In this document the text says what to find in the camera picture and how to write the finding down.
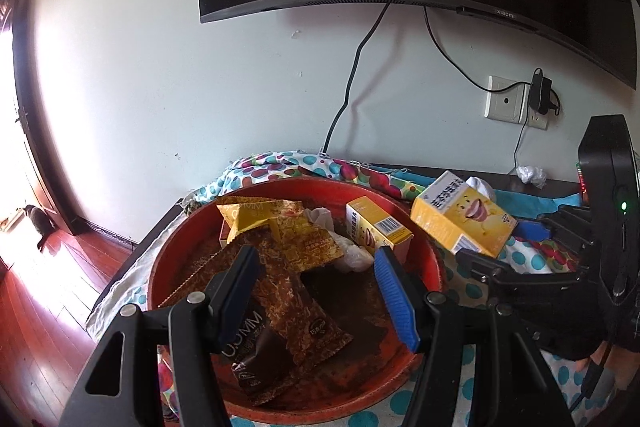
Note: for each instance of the white plastic bag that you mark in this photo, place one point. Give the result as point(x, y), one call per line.
point(357, 259)

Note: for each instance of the crumpled clear plastic bag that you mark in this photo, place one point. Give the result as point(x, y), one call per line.
point(531, 175)

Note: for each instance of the large yellow box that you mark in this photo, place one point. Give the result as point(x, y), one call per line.
point(460, 219)

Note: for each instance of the small yellow box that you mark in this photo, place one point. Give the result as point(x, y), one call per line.
point(372, 227)

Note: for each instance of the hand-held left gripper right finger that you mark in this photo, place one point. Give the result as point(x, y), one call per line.
point(397, 302)

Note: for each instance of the green and red box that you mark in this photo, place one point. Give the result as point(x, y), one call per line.
point(581, 179)

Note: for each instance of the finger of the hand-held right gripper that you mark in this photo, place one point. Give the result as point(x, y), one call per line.
point(510, 279)
point(575, 232)

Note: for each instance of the person's right hand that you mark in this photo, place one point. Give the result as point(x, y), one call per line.
point(620, 372)

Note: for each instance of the black power adapter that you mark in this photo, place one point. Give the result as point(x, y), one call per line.
point(542, 89)

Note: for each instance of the polka dot cloth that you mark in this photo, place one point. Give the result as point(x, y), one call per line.
point(125, 297)

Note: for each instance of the brown snack packet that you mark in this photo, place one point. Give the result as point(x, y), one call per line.
point(260, 357)
point(310, 317)

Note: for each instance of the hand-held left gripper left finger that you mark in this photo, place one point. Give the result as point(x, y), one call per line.
point(239, 292)

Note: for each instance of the yellow snack packet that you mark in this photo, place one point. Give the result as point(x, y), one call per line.
point(290, 232)

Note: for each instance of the red round tray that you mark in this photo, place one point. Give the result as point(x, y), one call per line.
point(370, 347)

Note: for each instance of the white wall outlet plate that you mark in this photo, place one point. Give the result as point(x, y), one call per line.
point(505, 99)

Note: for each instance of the white wall socket plate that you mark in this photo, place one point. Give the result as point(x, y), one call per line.
point(537, 121)

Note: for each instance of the dark wooden door frame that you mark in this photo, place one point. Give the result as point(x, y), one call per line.
point(45, 147)

